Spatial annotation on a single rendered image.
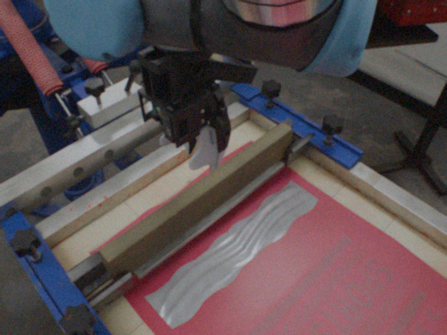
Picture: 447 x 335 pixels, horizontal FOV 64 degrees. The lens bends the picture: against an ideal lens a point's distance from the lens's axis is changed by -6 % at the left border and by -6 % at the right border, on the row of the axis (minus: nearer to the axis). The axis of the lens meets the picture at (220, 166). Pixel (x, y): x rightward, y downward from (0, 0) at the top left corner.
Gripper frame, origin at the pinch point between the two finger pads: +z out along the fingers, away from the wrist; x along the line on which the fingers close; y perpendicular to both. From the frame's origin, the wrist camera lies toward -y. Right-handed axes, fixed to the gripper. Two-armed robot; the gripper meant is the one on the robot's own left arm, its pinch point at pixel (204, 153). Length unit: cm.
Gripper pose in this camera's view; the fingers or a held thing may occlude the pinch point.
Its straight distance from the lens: 57.0
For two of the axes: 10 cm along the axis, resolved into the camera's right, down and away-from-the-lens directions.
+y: -7.1, 5.2, -4.6
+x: 7.0, 5.3, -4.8
